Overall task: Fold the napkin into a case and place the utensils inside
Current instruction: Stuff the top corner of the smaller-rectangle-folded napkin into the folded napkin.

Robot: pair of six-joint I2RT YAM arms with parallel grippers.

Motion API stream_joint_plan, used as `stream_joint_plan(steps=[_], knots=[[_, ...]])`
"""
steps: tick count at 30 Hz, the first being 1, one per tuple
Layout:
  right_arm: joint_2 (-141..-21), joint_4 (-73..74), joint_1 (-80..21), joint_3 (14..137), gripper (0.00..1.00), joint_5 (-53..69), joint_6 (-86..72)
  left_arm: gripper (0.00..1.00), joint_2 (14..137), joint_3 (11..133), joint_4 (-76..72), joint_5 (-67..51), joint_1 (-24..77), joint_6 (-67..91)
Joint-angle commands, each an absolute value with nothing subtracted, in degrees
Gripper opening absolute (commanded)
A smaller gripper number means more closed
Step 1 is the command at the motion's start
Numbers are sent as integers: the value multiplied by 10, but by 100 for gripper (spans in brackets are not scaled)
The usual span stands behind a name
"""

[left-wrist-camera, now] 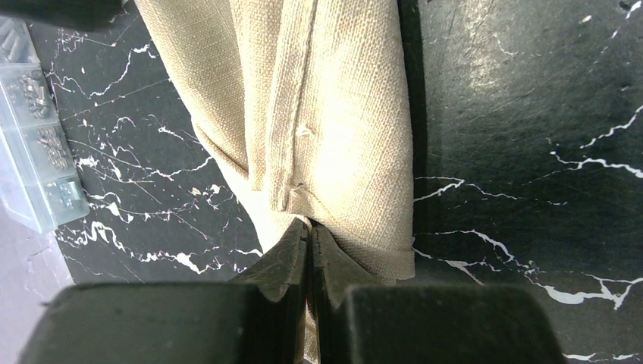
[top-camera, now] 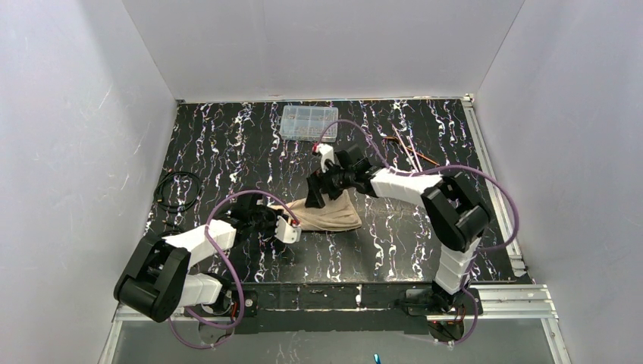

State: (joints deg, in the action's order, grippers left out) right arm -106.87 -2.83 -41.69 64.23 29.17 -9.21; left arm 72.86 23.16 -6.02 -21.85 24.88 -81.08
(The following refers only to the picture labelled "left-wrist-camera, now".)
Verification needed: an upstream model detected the clear plastic screw box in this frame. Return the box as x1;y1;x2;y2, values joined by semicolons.
1;17;89;233

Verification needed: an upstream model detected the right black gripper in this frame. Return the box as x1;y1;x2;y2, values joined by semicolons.
1;0;126;30

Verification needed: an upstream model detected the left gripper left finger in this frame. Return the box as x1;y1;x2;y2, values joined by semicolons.
20;220;308;363

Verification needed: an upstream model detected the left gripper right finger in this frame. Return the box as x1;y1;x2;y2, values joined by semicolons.
309;225;565;363

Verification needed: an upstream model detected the beige cloth napkin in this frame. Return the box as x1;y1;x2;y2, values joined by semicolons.
136;1;415;284

